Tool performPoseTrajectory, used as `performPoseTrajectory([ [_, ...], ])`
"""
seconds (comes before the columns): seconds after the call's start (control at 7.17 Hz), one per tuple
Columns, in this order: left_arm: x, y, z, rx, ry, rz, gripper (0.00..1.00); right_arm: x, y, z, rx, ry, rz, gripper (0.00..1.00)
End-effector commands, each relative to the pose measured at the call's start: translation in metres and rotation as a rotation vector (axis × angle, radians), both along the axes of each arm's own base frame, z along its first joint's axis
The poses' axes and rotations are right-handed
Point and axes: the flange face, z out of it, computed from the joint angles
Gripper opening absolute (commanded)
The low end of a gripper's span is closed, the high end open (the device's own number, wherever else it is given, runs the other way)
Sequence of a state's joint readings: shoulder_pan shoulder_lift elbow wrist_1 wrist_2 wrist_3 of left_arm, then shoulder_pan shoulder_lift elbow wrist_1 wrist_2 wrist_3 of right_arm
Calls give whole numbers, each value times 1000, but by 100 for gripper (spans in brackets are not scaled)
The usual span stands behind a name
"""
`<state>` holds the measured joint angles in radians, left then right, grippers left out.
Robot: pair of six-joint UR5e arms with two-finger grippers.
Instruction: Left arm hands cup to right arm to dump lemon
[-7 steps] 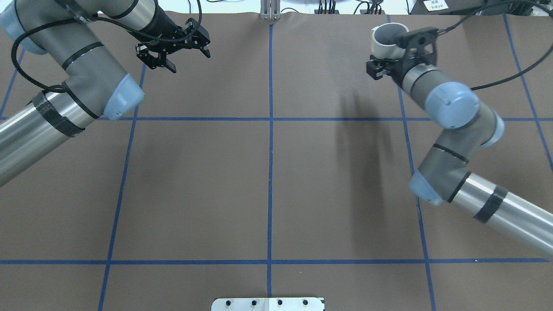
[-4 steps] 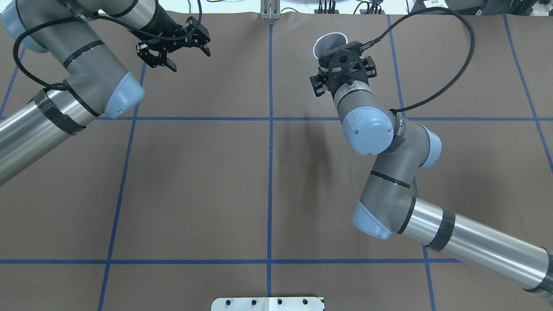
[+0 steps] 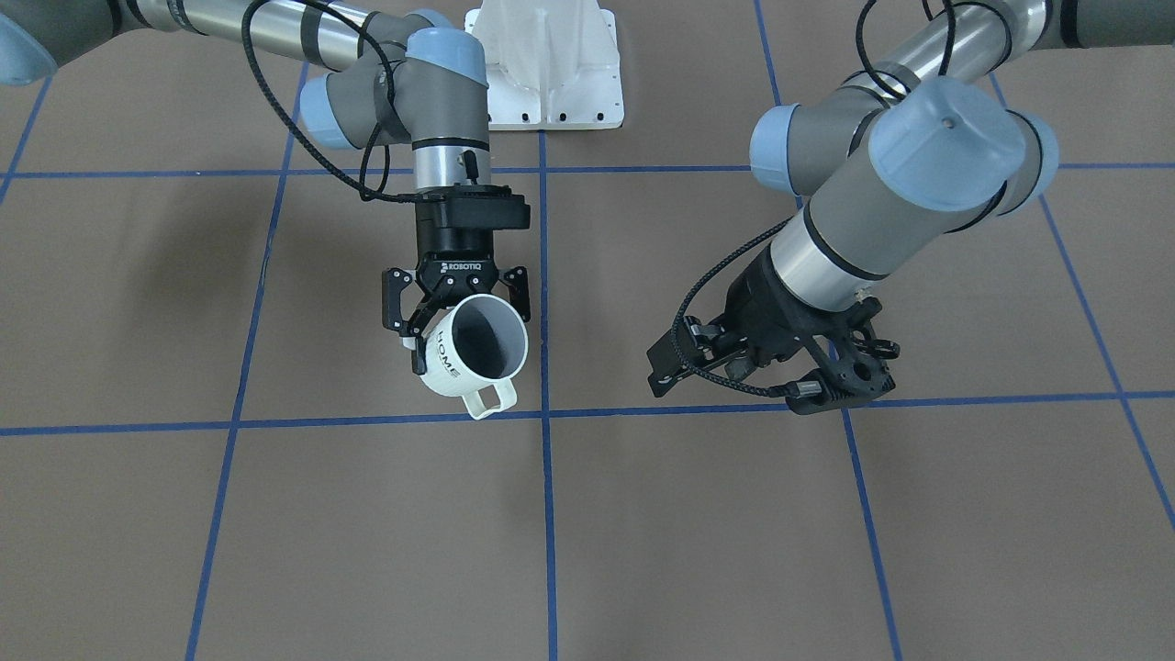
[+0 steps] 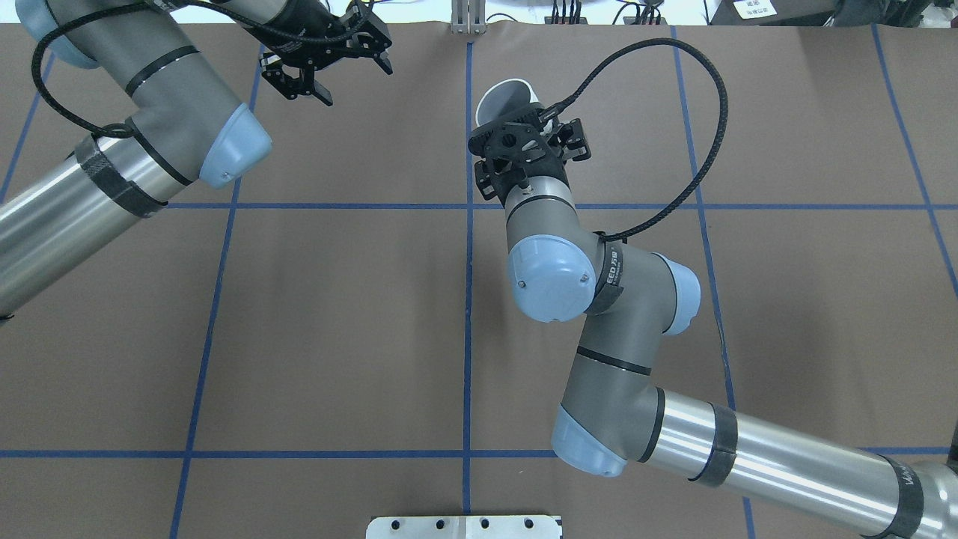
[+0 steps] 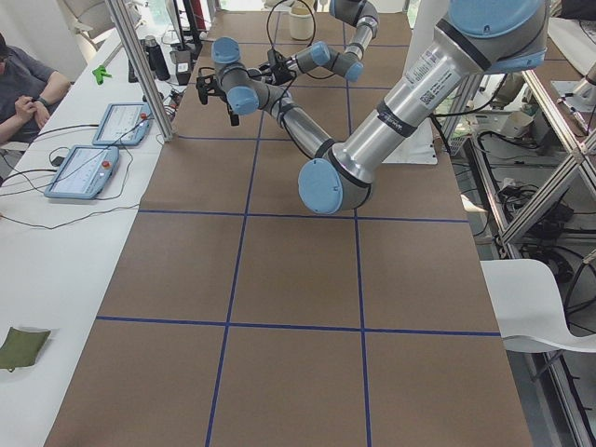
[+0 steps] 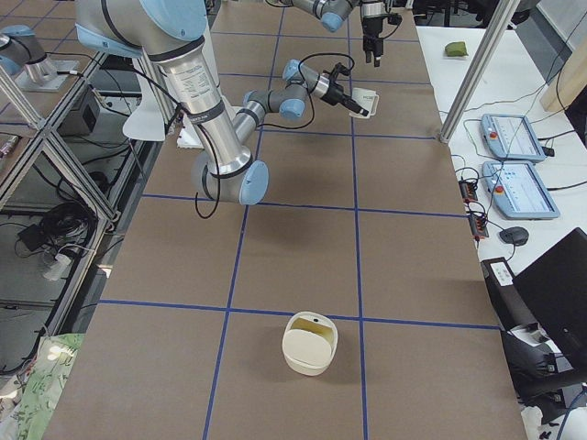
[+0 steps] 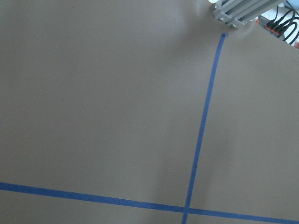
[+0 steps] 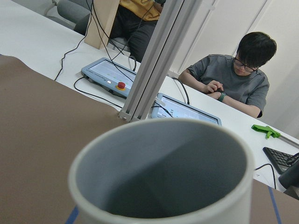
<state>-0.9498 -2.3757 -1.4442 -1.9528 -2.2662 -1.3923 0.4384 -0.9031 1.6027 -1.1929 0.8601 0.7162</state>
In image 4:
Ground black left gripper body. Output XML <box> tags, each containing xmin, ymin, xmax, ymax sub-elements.
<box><xmin>277</xmin><ymin>1</ymin><xmax>347</xmax><ymax>38</ymax></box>

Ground white plastic cup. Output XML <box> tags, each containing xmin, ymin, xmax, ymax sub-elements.
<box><xmin>475</xmin><ymin>78</ymin><xmax>542</xmax><ymax>127</ymax></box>

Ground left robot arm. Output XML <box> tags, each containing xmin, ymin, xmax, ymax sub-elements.
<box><xmin>2</xmin><ymin>1</ymin><xmax>392</xmax><ymax>322</ymax></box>

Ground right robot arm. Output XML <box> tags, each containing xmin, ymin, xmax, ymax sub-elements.
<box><xmin>469</xmin><ymin>112</ymin><xmax>956</xmax><ymax>538</ymax></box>

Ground black power strip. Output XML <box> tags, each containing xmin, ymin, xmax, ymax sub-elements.
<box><xmin>543</xmin><ymin>0</ymin><xmax>588</xmax><ymax>25</ymax></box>

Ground black braided right cable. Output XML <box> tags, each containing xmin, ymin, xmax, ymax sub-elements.
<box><xmin>540</xmin><ymin>37</ymin><xmax>730</xmax><ymax>245</ymax></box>

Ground black braided cable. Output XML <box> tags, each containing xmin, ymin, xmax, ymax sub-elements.
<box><xmin>540</xmin><ymin>37</ymin><xmax>730</xmax><ymax>245</ymax></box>
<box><xmin>30</xmin><ymin>0</ymin><xmax>375</xmax><ymax>140</ymax></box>

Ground aluminium frame post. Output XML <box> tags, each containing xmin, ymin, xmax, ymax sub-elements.
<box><xmin>451</xmin><ymin>0</ymin><xmax>488</xmax><ymax>35</ymax></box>

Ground black braided left cable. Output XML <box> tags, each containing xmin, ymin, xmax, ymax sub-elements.
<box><xmin>30</xmin><ymin>0</ymin><xmax>375</xmax><ymax>140</ymax></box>

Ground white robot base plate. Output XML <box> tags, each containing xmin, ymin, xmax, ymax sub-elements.
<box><xmin>365</xmin><ymin>514</ymin><xmax>564</xmax><ymax>538</ymax></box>

